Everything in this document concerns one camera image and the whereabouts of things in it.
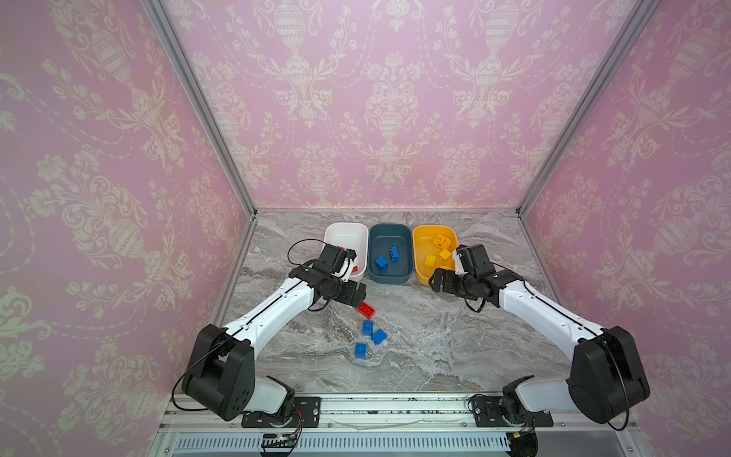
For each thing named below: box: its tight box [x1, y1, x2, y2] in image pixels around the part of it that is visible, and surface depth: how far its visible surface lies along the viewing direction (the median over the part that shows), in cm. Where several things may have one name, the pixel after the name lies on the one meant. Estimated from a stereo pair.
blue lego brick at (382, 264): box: [375, 256, 390, 272], surface depth 105 cm
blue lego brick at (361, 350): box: [354, 342, 369, 359], surface depth 84 cm
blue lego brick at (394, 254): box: [390, 245, 400, 263], surface depth 105 cm
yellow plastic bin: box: [412, 224, 459, 286], surface depth 108 cm
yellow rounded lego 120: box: [432, 233, 452, 250], surface depth 109 cm
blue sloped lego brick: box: [370, 328, 388, 345], surface depth 89 cm
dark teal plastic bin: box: [367, 223, 415, 285], surface depth 106 cm
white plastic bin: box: [323, 221, 370, 282], surface depth 111 cm
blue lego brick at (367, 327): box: [362, 319, 375, 337], surface depth 89 cm
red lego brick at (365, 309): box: [354, 301, 376, 320], surface depth 93 cm
